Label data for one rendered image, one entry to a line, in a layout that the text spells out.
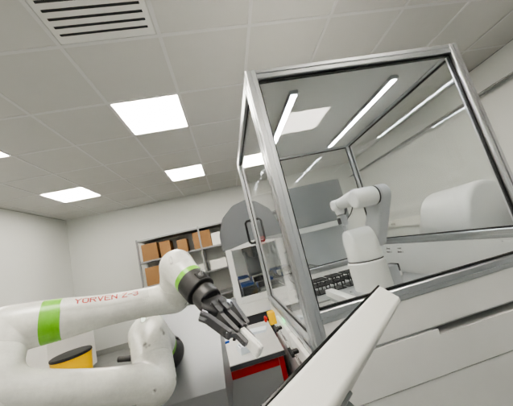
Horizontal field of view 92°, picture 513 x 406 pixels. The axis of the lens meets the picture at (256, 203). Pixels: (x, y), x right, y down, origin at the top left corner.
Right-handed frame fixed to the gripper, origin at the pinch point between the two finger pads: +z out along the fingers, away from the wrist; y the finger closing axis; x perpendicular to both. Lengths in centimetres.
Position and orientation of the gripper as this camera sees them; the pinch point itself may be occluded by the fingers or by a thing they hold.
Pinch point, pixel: (250, 341)
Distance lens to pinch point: 70.1
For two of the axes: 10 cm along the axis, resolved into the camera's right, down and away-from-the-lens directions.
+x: -2.8, 9.2, 2.7
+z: 7.1, 3.9, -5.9
